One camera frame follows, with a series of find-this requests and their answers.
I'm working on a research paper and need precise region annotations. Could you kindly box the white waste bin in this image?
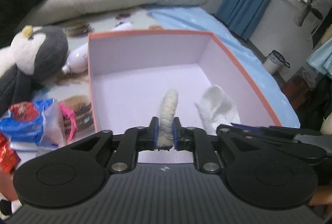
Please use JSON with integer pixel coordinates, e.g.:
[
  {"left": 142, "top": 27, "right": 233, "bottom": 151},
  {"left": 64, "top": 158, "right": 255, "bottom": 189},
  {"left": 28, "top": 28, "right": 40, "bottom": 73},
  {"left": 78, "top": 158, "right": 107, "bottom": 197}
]
[{"left": 263, "top": 50, "right": 290, "bottom": 75}]

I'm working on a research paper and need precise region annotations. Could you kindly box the blue red snack bag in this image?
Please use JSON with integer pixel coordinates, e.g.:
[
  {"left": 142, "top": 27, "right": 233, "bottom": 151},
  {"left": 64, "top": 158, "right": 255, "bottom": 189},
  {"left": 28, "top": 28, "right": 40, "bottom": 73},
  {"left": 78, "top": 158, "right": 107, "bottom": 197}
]
[{"left": 0, "top": 99, "right": 66, "bottom": 149}]

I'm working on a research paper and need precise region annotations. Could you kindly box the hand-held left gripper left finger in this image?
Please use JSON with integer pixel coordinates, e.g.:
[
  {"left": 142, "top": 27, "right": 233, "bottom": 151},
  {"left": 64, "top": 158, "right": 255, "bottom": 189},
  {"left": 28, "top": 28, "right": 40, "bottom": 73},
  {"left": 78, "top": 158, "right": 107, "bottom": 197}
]
[{"left": 63, "top": 117, "right": 159, "bottom": 174}]

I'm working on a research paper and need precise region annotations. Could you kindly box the food print mat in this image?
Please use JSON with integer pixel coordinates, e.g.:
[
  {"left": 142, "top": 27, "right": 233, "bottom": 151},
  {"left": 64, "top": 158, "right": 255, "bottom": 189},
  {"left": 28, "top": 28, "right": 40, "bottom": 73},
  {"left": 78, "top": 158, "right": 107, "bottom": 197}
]
[{"left": 0, "top": 6, "right": 162, "bottom": 157}]

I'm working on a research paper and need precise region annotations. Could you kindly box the white knit sock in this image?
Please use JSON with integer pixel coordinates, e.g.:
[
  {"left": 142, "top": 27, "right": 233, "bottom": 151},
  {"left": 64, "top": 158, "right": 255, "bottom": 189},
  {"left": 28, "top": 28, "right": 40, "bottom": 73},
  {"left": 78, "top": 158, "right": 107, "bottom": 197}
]
[{"left": 194, "top": 85, "right": 241, "bottom": 134}]

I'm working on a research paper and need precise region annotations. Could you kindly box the light blue bed sheet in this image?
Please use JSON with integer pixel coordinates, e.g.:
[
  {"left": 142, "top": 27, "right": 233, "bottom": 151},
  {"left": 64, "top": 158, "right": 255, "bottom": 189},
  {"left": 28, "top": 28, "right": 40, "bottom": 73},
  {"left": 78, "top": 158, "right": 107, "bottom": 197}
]
[{"left": 145, "top": 5, "right": 301, "bottom": 129}]

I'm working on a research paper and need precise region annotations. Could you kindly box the white lotion bottle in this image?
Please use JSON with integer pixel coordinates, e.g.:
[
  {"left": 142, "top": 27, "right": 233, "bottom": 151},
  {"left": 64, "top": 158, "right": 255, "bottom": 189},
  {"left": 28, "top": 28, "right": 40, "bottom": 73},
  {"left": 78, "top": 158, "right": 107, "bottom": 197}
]
[{"left": 61, "top": 43, "right": 90, "bottom": 74}]

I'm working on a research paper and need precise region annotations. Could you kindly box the shiny red packet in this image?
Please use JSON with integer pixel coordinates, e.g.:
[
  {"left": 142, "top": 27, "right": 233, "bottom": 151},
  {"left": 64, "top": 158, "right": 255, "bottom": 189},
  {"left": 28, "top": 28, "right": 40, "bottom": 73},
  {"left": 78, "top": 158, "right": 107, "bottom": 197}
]
[{"left": 0, "top": 132, "right": 21, "bottom": 175}]

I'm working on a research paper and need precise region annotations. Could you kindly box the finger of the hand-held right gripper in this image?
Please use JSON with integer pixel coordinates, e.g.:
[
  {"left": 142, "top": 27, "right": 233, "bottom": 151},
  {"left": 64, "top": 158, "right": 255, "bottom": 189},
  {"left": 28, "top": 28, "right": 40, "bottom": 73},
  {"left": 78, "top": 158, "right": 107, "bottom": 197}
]
[
  {"left": 230, "top": 123, "right": 299, "bottom": 144},
  {"left": 269, "top": 125, "right": 323, "bottom": 137}
]

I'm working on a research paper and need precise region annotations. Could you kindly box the cream sock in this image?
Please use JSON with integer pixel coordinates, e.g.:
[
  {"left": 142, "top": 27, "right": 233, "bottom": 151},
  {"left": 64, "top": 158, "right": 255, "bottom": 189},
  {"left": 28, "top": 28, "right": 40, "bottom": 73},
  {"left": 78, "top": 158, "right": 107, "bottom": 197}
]
[{"left": 155, "top": 88, "right": 179, "bottom": 151}]

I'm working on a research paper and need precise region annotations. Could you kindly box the light blue cloth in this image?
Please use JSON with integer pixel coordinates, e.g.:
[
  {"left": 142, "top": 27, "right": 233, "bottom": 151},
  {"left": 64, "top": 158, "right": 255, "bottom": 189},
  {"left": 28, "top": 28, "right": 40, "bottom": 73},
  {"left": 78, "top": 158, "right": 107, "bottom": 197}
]
[{"left": 306, "top": 37, "right": 332, "bottom": 77}]

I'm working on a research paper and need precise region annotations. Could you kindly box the pink hair tie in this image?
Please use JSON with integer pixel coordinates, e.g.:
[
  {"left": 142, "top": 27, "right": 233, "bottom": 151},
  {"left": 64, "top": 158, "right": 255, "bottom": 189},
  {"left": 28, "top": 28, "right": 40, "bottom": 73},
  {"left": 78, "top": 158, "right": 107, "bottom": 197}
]
[{"left": 60, "top": 102, "right": 78, "bottom": 142}]

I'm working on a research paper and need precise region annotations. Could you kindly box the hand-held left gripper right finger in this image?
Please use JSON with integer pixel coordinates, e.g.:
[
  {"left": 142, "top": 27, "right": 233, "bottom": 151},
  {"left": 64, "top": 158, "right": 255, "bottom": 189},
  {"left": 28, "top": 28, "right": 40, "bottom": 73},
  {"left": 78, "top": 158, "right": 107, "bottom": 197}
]
[{"left": 173, "top": 117, "right": 260, "bottom": 174}]

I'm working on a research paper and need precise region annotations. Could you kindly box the grey white penguin plush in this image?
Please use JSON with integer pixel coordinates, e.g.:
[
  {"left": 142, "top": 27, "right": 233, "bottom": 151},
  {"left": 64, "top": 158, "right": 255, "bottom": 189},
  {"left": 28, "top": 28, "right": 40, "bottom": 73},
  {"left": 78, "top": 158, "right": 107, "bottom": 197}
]
[{"left": 0, "top": 26, "right": 69, "bottom": 118}]

